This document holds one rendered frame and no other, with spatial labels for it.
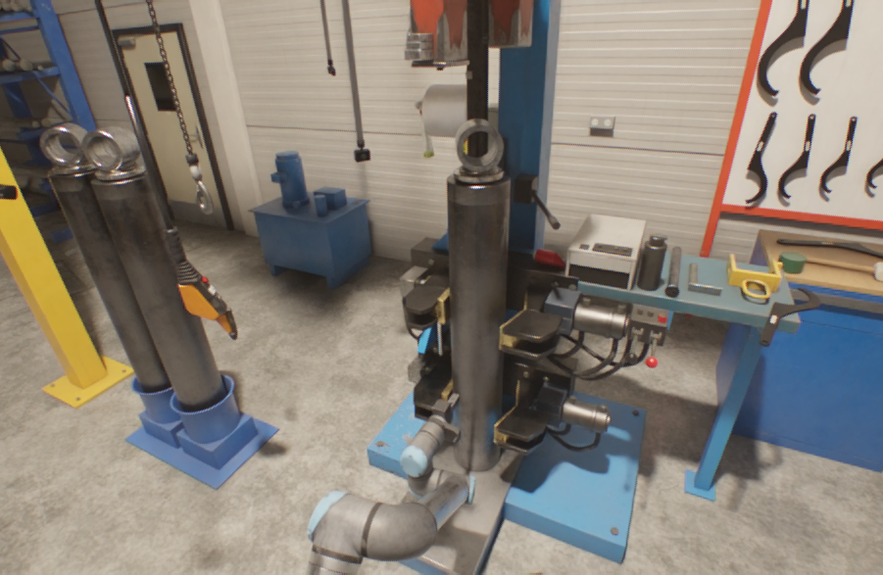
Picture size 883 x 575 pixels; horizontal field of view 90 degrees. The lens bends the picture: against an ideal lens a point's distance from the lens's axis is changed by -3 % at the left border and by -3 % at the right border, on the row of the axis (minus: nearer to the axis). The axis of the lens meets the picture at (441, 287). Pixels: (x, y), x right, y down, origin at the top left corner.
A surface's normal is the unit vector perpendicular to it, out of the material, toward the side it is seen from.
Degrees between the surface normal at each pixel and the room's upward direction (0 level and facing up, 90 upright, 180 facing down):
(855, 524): 0
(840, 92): 90
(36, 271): 90
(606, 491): 0
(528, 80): 90
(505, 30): 90
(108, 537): 0
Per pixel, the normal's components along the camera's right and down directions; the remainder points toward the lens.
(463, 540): -0.04, -0.88
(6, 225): 0.90, 0.18
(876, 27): -0.44, 0.44
